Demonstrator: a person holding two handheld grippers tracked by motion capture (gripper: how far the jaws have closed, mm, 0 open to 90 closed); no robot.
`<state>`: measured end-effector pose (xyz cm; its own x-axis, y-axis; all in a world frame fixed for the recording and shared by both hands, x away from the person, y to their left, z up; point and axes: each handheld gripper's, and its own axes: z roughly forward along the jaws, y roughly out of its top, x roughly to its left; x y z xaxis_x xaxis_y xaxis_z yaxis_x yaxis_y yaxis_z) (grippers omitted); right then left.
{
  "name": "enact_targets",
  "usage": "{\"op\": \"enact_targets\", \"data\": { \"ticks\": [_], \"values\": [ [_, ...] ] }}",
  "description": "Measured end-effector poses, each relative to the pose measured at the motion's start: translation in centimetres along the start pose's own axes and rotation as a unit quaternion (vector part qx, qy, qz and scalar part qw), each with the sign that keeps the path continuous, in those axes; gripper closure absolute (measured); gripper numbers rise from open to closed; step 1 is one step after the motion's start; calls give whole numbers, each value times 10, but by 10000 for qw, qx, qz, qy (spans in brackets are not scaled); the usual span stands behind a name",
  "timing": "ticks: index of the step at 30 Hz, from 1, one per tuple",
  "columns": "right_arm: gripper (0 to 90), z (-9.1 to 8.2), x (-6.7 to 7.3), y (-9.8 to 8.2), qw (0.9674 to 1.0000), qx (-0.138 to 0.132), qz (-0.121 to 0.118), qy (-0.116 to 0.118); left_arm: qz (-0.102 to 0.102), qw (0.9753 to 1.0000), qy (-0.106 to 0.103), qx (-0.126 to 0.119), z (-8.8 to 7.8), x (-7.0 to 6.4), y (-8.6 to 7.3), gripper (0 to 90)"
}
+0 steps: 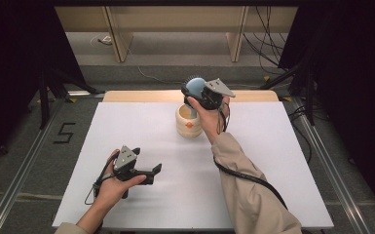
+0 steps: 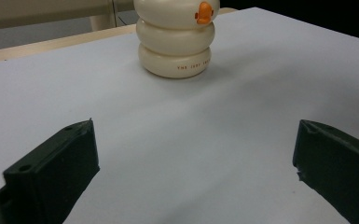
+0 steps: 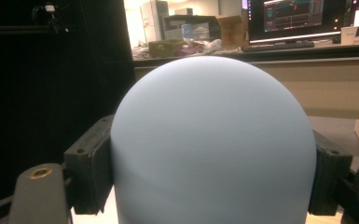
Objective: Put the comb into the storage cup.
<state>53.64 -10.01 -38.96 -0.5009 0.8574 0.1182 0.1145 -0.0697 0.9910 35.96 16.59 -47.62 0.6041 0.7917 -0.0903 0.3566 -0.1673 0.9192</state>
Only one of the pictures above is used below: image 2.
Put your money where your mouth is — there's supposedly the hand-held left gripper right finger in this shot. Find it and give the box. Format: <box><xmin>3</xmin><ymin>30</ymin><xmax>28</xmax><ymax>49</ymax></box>
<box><xmin>292</xmin><ymin>119</ymin><xmax>359</xmax><ymax>224</ymax></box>

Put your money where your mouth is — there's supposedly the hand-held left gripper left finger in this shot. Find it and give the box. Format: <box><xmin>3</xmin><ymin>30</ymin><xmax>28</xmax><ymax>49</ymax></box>
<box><xmin>0</xmin><ymin>118</ymin><xmax>101</xmax><ymax>224</ymax></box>

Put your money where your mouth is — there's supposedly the cream ringed duck holder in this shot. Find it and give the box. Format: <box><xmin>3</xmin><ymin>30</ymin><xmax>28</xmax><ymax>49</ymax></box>
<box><xmin>132</xmin><ymin>0</ymin><xmax>221</xmax><ymax>79</ymax></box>

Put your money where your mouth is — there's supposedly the black curtain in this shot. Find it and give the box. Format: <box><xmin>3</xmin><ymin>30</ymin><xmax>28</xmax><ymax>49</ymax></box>
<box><xmin>219</xmin><ymin>0</ymin><xmax>359</xmax><ymax>44</ymax></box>

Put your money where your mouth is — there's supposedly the beige wooden post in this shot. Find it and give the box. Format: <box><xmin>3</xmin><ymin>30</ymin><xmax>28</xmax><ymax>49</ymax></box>
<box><xmin>89</xmin><ymin>13</ymin><xmax>118</xmax><ymax>32</ymax></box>

